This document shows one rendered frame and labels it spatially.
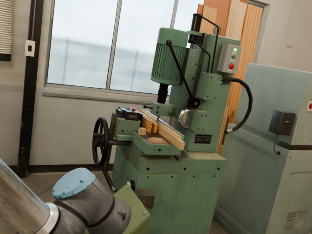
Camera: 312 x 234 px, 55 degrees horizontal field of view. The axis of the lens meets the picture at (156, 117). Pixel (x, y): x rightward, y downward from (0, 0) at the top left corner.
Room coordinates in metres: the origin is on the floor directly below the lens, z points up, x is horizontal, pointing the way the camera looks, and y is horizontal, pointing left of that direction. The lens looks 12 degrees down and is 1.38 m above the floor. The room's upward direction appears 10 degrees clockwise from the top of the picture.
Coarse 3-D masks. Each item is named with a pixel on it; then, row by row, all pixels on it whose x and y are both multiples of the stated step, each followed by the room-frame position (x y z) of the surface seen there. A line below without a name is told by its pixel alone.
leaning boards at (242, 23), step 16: (208, 0) 3.43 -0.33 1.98; (224, 0) 3.53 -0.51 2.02; (240, 0) 3.63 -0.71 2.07; (208, 16) 3.37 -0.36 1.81; (224, 16) 3.51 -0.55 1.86; (240, 16) 3.63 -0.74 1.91; (256, 16) 3.70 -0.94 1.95; (208, 32) 3.38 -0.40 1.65; (224, 32) 3.52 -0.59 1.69; (240, 32) 3.64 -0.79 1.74; (256, 32) 3.72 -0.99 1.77; (240, 64) 3.62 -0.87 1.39; (224, 112) 3.33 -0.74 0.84; (224, 128) 3.34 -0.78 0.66
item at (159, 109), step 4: (152, 104) 1.80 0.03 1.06; (156, 104) 1.76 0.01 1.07; (160, 104) 1.77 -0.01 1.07; (164, 104) 1.79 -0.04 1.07; (168, 104) 1.81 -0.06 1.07; (172, 104) 1.84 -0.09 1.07; (156, 108) 1.76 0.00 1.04; (160, 108) 1.77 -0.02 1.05; (164, 108) 1.79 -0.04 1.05; (168, 108) 1.80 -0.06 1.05; (172, 108) 1.81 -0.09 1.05; (152, 112) 1.78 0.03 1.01; (156, 112) 1.76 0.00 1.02; (160, 112) 1.78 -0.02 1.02; (164, 112) 1.79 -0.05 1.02; (168, 112) 1.80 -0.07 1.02; (168, 116) 1.80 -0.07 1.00; (172, 116) 1.81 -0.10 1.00
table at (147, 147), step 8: (120, 136) 1.65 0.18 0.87; (128, 136) 1.67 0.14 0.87; (136, 136) 1.64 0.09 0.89; (144, 136) 1.62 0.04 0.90; (152, 136) 1.65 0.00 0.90; (160, 136) 1.68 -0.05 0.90; (136, 144) 1.63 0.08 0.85; (144, 144) 1.53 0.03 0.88; (152, 144) 1.51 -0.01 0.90; (160, 144) 1.53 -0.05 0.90; (168, 144) 1.55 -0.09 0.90; (144, 152) 1.51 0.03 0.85; (152, 152) 1.51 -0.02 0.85; (160, 152) 1.53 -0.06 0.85; (168, 152) 1.56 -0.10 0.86; (176, 152) 1.58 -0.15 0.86
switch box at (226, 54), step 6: (222, 48) 1.82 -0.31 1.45; (228, 48) 1.78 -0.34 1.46; (240, 48) 1.81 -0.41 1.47; (222, 54) 1.81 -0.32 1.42; (228, 54) 1.78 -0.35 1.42; (234, 54) 1.80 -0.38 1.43; (222, 60) 1.79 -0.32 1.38; (228, 60) 1.78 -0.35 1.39; (234, 60) 1.80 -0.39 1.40; (222, 66) 1.78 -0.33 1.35; (228, 66) 1.79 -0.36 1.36; (234, 66) 1.81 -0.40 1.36; (228, 72) 1.79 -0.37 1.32; (234, 72) 1.81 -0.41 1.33
